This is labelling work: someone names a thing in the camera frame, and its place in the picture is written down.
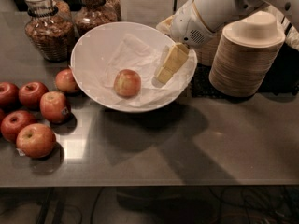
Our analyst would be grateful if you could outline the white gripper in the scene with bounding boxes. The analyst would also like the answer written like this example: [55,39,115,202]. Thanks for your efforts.
[154,0,215,84]

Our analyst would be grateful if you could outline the red-yellow apple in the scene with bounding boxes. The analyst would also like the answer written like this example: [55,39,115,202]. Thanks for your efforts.
[113,69,141,97]

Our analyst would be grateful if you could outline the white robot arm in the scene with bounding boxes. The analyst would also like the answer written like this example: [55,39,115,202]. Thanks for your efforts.
[157,0,299,48]

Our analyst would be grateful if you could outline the large white bowl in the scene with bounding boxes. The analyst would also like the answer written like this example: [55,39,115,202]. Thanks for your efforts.
[70,21,198,114]

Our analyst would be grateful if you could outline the apple beside bowl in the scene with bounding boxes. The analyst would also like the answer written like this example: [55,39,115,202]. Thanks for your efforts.
[55,68,79,94]

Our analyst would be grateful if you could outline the apple with sticker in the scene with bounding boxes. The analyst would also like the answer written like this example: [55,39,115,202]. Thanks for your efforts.
[16,123,56,159]
[39,91,71,124]

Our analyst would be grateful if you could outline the red apple upper row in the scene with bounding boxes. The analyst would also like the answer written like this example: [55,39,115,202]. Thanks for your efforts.
[19,81,49,110]

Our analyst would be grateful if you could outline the front apple with sticker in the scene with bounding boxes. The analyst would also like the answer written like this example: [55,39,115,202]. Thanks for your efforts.
[16,123,56,159]

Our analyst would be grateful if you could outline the red apple far left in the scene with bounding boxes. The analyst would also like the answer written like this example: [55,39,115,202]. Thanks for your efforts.
[0,82,19,108]

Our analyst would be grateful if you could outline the red apple lower left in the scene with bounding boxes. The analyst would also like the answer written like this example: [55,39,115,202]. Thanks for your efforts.
[1,110,37,143]

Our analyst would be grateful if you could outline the rear stack paper bowls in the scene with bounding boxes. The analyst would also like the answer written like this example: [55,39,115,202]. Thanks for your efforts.
[195,30,222,66]

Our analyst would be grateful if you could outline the stack paper bowls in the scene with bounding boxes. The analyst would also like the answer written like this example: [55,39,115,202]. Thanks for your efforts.
[208,11,285,97]
[195,30,222,66]

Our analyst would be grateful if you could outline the white crumpled paper liner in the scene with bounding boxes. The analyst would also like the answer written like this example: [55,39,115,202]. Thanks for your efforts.
[99,34,197,112]

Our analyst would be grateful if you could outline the white napkin dispenser box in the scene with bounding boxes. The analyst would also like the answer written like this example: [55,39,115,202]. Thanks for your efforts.
[121,0,188,27]

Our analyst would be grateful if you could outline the front stack paper bowls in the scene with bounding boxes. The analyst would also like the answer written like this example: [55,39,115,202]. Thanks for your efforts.
[208,11,285,97]

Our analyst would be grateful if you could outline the glass jar with granola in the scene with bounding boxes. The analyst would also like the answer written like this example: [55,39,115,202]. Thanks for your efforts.
[24,0,75,62]

